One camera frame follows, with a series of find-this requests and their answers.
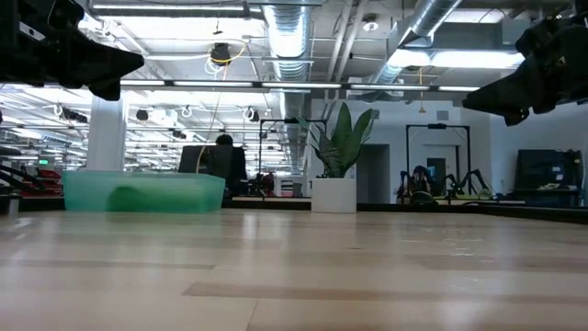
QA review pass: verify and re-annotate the person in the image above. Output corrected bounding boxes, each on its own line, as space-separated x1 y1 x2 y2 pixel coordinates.
209 132 249 197

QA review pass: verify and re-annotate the green microfiber towel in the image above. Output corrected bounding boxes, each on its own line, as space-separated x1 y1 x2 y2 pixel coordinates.
105 183 206 214

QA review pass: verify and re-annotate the black aluminium table frame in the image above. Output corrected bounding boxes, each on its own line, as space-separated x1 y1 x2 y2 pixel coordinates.
0 192 588 226

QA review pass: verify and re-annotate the red background equipment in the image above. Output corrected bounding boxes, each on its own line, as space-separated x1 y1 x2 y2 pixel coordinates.
20 167 64 198

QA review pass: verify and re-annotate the black background rig frame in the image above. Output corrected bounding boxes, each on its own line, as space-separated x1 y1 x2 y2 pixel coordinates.
259 117 328 185
405 122 472 200

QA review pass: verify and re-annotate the silver ceiling duct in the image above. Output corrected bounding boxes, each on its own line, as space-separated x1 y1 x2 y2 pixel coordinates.
367 0 464 88
262 3 314 84

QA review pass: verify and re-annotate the dark screen cart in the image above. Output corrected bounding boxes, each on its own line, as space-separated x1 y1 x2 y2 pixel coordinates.
513 148 584 207

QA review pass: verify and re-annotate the long ceiling light strip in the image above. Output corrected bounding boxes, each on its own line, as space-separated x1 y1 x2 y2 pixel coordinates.
119 79 481 93

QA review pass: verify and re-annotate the bright ceiling light panel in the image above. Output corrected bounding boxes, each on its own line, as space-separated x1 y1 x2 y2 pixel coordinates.
388 48 526 70

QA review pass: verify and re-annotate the snake plant in white pot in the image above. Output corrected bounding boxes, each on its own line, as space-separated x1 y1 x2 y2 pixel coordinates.
297 101 380 214

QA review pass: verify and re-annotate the teal plastic basket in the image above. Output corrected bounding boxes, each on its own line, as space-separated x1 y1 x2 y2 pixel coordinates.
62 170 227 215

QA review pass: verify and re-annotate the black ceiling device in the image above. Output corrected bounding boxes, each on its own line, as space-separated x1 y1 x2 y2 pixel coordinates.
209 41 233 66

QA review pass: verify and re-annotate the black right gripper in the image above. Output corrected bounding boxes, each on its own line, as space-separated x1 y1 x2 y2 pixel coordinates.
461 0 588 128

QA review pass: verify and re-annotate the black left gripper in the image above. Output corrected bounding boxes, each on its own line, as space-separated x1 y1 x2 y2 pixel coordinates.
0 0 146 102

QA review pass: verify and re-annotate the white pillar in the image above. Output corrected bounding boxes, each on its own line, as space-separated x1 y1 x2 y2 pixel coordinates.
85 94 129 173

